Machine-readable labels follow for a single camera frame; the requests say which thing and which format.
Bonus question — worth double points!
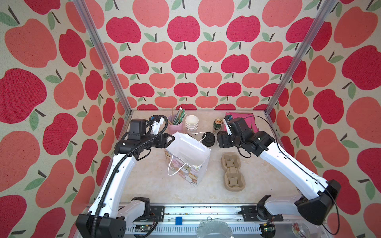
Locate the white patterned paper gift bag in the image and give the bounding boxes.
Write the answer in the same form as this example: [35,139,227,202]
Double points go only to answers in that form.
[164,132,211,187]

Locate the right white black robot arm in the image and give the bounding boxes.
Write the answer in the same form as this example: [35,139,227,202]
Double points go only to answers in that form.
[217,115,341,226]

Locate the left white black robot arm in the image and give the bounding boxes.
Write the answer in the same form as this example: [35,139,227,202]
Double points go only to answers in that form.
[75,115,175,238]

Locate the pink straw holder cup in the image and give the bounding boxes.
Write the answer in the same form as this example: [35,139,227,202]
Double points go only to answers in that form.
[167,115,184,134]

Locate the stack of pink napkins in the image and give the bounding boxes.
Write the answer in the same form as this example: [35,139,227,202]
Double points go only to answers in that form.
[225,112,259,132]

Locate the green beverage can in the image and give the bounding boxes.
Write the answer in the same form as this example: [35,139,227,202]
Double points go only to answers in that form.
[212,119,223,134]

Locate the wrapped straws and stirrers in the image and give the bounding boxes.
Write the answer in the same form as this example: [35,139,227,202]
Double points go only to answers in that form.
[168,107,186,126]

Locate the stack of black cup lids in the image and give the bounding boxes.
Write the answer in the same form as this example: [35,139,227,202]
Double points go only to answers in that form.
[201,132,215,147]

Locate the stack of white paper cups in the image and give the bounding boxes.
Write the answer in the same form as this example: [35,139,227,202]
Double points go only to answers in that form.
[185,115,199,134]

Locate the brown cardboard cup carrier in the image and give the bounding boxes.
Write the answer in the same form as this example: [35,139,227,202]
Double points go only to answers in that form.
[221,152,246,192]

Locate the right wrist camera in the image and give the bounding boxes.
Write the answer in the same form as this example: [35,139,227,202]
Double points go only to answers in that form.
[223,114,233,136]

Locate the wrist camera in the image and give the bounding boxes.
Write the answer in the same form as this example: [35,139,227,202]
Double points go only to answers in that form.
[223,114,233,136]
[149,115,165,135]

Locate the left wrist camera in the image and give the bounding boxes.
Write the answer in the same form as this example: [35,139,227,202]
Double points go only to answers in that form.
[149,115,165,135]

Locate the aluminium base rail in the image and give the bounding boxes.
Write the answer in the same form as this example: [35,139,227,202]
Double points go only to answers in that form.
[72,203,332,238]

